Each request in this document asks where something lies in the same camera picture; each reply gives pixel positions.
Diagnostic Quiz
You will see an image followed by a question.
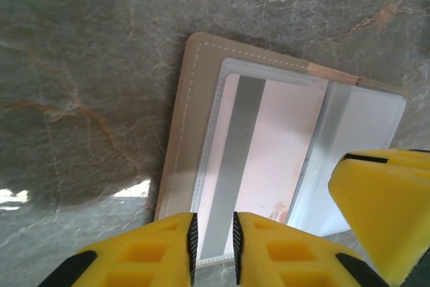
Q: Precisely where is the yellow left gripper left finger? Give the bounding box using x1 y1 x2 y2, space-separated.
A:
36 212 199 287

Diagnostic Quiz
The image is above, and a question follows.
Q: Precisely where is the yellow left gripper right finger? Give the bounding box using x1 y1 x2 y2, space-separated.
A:
232 211 390 287

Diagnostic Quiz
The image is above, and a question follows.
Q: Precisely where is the pale pink card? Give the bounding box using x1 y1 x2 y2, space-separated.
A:
200 73 329 257

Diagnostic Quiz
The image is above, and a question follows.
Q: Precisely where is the beige leather card holder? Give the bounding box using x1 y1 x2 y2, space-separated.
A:
153 31 408 270

